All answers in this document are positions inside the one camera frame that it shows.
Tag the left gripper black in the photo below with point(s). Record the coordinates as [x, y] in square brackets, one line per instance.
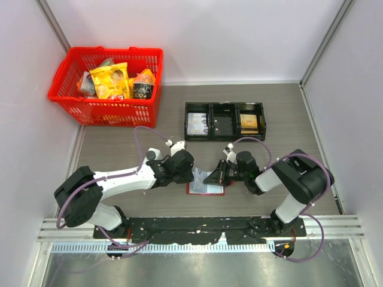
[187, 178]

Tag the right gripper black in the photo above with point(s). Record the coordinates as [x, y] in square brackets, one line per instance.
[218, 176]

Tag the silver VIP card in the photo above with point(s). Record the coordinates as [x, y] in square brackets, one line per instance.
[197, 186]

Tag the red leather card holder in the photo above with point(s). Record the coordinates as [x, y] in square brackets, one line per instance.
[213, 190]

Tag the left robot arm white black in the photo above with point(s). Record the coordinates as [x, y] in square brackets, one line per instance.
[80, 196]

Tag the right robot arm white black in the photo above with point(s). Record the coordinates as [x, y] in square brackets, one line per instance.
[304, 177]

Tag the black VIP cards stack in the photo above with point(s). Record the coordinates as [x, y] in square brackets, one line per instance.
[223, 126]

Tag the silver VIP cards stack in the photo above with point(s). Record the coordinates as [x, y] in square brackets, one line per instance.
[197, 124]

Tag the black three-compartment card tray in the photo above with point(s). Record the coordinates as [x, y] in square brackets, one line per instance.
[226, 109]

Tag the gold VIP cards stack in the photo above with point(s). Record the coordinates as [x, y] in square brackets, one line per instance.
[249, 124]

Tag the white plastic bottle black cap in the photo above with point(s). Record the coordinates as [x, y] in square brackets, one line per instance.
[152, 157]

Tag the black instant noodle cup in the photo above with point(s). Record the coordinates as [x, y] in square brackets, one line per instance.
[143, 91]

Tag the red plastic shopping basket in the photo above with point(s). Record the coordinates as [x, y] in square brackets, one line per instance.
[97, 112]

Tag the orange snack bag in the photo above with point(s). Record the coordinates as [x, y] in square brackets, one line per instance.
[145, 77]

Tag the yellow snack bag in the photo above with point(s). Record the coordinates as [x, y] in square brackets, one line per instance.
[111, 82]

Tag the blue and white small box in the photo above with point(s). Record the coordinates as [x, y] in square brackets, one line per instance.
[85, 85]

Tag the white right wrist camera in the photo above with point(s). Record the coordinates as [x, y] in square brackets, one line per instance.
[230, 154]

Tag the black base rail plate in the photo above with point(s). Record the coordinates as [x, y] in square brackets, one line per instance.
[204, 230]

